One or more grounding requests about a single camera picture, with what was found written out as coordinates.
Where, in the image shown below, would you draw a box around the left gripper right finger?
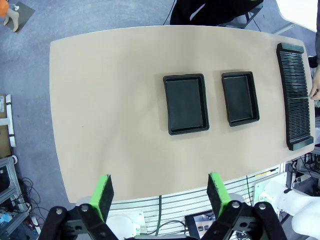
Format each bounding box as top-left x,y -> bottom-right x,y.
201,171 -> 288,240

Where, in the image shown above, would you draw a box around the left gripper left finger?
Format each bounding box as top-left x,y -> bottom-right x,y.
41,173 -> 118,240

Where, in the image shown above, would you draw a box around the black ESD tray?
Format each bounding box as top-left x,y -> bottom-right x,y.
221,71 -> 261,128
162,72 -> 210,136

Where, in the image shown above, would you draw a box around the person's right forearm grey sleeve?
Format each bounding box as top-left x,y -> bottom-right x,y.
314,23 -> 320,76

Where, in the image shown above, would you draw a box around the person's right hand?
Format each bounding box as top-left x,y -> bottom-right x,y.
308,72 -> 320,102

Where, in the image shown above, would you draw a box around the black tablet screen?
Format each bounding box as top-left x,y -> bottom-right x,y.
184,209 -> 219,240

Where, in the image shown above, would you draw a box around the black slotted board rack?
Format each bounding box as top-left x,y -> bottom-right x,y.
276,42 -> 315,152

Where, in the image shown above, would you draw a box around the flat cardboard box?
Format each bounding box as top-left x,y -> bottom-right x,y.
0,93 -> 7,119

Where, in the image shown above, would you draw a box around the person in grey hooded jacket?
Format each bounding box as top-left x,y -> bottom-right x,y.
169,0 -> 264,26

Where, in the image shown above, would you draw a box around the beige mannequin legs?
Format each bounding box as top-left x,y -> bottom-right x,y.
2,4 -> 20,33

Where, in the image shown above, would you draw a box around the large white side table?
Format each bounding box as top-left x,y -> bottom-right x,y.
274,0 -> 320,35

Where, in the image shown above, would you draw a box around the orange garment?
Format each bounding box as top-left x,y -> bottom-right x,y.
0,0 -> 10,18

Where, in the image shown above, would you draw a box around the green cable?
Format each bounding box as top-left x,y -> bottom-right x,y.
157,194 -> 164,237

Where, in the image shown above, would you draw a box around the aluminium profile frame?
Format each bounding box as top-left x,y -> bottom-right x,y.
0,156 -> 29,237

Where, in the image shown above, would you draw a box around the white plastic rail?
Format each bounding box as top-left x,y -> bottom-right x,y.
0,93 -> 17,148

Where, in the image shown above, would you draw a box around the grey mannequin base plate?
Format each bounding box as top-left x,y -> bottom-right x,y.
2,1 -> 36,27

